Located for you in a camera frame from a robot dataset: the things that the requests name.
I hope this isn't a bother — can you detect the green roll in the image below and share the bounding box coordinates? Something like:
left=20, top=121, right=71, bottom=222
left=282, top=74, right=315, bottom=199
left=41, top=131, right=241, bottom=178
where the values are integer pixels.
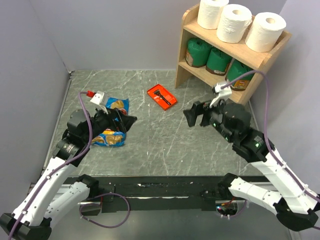
left=205, top=47, right=233, bottom=76
left=225, top=59, right=254, bottom=92
left=185, top=37, right=213, bottom=68

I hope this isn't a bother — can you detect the blue chips bag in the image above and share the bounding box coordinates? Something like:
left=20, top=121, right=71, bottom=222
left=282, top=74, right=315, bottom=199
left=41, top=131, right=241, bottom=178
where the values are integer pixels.
left=91, top=97, right=130, bottom=147

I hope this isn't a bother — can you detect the black razor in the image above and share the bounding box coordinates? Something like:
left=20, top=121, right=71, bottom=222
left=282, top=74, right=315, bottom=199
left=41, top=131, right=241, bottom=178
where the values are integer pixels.
left=153, top=89, right=172, bottom=106

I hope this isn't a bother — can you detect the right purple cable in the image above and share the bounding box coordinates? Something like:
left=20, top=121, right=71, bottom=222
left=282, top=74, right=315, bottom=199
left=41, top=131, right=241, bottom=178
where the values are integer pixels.
left=219, top=70, right=320, bottom=230

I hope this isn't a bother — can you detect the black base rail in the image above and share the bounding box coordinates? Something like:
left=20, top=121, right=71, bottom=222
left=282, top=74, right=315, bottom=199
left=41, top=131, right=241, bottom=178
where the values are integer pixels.
left=96, top=176, right=233, bottom=213

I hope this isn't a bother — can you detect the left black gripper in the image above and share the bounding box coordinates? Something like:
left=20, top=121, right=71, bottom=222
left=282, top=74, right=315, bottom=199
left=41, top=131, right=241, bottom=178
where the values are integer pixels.
left=82, top=103, right=137, bottom=143

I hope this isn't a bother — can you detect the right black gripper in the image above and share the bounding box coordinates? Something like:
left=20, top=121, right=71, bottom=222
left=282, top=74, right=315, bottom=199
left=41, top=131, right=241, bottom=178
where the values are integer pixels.
left=182, top=95, right=233, bottom=142

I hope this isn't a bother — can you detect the wooden two-tier shelf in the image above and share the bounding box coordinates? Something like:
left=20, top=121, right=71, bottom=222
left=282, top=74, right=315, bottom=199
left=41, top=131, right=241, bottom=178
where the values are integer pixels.
left=174, top=2, right=293, bottom=106

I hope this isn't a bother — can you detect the white paper roll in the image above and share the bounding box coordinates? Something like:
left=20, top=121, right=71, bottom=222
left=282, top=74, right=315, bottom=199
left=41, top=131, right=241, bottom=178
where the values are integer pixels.
left=197, top=0, right=229, bottom=30
left=216, top=4, right=252, bottom=44
left=245, top=12, right=287, bottom=53

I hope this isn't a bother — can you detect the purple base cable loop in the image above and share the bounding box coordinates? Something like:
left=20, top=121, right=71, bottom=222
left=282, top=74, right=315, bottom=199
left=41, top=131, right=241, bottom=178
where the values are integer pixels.
left=79, top=192, right=131, bottom=229

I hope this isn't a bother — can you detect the white paper roll front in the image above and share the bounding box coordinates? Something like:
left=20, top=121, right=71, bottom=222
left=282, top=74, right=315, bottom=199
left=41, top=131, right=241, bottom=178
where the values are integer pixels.
left=216, top=4, right=252, bottom=44

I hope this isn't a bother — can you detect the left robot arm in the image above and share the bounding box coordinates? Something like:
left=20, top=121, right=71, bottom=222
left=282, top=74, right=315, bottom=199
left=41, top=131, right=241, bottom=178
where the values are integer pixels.
left=0, top=108, right=137, bottom=240

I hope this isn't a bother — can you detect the orange razor box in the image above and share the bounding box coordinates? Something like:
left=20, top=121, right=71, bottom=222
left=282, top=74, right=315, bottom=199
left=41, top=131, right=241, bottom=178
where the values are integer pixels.
left=147, top=84, right=178, bottom=111

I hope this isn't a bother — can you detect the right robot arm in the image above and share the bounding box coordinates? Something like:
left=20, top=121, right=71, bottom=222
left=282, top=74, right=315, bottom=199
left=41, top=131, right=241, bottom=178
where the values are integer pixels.
left=183, top=100, right=320, bottom=232

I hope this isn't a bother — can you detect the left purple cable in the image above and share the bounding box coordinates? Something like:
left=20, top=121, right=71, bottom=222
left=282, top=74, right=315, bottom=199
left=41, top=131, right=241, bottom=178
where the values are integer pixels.
left=7, top=91, right=94, bottom=240

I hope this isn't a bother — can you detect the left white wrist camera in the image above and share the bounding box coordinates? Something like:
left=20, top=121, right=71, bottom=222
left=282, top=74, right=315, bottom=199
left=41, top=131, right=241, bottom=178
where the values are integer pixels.
left=86, top=90, right=109, bottom=114

